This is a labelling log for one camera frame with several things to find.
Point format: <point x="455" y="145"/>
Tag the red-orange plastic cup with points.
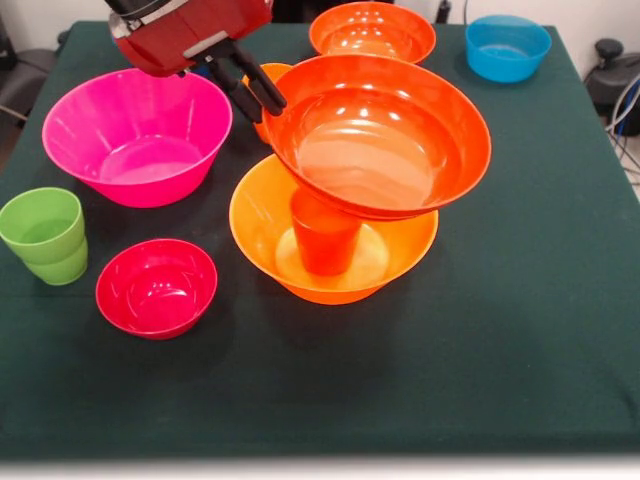
<point x="325" y="245"/>

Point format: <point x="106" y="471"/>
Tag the small black device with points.
<point x="443" y="11"/>

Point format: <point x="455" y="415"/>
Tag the small translucent blue bowl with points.
<point x="500" y="60"/>

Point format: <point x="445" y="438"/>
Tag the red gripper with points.
<point x="210" y="25"/>

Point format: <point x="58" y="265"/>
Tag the red-orange plastic bowl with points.
<point x="350" y="30"/>
<point x="380" y="145"/>

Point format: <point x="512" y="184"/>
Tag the small crimson bowl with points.
<point x="155" y="295"/>

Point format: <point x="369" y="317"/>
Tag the orange plastic cup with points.
<point x="267" y="72"/>

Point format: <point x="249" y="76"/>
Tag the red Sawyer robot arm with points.
<point x="135" y="7"/>

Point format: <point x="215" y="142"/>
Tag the green plastic cup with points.
<point x="50" y="250"/>

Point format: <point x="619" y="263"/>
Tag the large pink bowl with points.
<point x="135" y="150"/>

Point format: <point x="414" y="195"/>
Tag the large orange bowl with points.
<point x="260" y="215"/>

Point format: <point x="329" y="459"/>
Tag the dark green tablecloth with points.
<point x="500" y="300"/>

